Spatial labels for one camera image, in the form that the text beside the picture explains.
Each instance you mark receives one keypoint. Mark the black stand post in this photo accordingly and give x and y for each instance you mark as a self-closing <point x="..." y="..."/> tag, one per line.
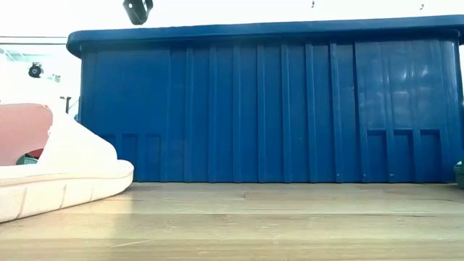
<point x="67" y="105"/>

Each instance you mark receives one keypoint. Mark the pink slide sandal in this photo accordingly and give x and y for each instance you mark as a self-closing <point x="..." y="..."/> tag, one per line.
<point x="72" y="174"/>

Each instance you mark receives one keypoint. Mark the blue plastic bin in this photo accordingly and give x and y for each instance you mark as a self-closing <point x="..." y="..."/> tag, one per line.
<point x="253" y="108"/>

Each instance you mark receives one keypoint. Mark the round black wall device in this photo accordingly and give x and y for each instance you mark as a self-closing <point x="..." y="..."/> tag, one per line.
<point x="35" y="70"/>

